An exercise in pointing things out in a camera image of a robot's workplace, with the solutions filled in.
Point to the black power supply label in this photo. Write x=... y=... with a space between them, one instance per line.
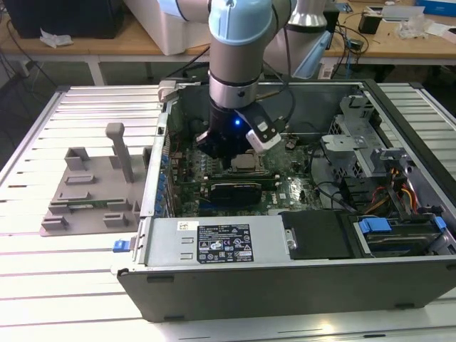
x=224 y=244

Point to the black graphics card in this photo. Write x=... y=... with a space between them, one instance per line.
x=235 y=194

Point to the green motherboard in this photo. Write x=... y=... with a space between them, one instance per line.
x=288 y=189

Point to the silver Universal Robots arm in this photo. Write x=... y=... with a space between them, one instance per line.
x=235 y=46

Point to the white plastic box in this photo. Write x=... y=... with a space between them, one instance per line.
x=167 y=28

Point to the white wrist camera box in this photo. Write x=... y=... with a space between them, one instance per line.
x=263 y=140

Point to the black drive cover plate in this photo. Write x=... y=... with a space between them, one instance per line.
x=317 y=235

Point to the green RAM stick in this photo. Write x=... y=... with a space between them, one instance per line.
x=87 y=204

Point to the silver CPU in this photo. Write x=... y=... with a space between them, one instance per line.
x=247 y=162

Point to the wooden desk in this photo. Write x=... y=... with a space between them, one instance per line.
x=107 y=46
x=392 y=46

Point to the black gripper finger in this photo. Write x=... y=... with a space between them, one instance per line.
x=210 y=146

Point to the large black box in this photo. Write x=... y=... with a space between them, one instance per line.
x=64 y=18

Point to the blue case latch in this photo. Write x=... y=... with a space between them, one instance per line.
x=119 y=246

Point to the blue cardboard box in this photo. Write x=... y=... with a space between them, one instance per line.
x=438 y=6

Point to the metal drive cage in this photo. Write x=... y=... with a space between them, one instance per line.
x=342 y=142

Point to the clear plastic bags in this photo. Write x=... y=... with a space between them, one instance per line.
x=415 y=28

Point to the silver power supply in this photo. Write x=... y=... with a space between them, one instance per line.
x=167 y=246

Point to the black RAM slot row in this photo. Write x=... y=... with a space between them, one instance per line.
x=242 y=176

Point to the black open PC case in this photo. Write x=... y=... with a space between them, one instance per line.
x=285 y=292

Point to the small black box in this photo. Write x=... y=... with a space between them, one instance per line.
x=368 y=22

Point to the crumpled white paper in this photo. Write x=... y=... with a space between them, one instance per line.
x=55 y=38

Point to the round coin battery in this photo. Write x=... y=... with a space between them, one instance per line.
x=290 y=144

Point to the grey parts rack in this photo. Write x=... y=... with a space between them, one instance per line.
x=99 y=171

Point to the hard disk in blue carrier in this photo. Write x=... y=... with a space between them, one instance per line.
x=374 y=225

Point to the flat grey white box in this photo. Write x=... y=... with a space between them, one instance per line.
x=402 y=13

